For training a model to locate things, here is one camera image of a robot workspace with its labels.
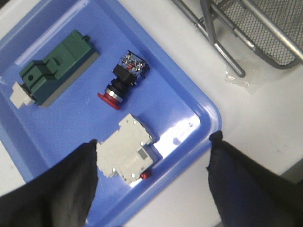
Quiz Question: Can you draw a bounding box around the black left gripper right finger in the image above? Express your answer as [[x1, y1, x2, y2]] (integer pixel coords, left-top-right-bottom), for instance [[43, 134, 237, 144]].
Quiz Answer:
[[207, 131, 303, 227]]

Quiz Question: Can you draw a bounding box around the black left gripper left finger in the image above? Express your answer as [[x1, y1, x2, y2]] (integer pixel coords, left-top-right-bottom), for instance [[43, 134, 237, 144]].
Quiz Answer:
[[0, 140, 98, 227]]

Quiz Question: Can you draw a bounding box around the red emergency stop button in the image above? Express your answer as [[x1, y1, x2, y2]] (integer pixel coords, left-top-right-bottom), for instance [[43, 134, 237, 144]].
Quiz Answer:
[[98, 50, 150, 110]]

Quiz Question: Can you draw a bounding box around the clear tape under rack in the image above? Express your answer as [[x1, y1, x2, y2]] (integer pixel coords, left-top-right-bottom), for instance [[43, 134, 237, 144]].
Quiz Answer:
[[225, 60, 266, 95]]

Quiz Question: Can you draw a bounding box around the silver mesh three-tier rack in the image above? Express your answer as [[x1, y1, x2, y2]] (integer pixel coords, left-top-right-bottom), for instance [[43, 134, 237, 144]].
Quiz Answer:
[[174, 0, 303, 78]]

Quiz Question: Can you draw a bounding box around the white circuit breaker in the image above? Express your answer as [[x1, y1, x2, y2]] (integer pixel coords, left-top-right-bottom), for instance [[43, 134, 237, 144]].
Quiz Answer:
[[96, 113, 156, 184]]

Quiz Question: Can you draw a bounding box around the green electrical module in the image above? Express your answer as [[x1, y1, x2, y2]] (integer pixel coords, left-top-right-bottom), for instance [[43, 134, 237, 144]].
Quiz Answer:
[[10, 30, 99, 108]]

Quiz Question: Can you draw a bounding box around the blue plastic tray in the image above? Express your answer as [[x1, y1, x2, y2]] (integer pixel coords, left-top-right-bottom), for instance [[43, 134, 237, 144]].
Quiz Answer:
[[0, 0, 221, 227]]

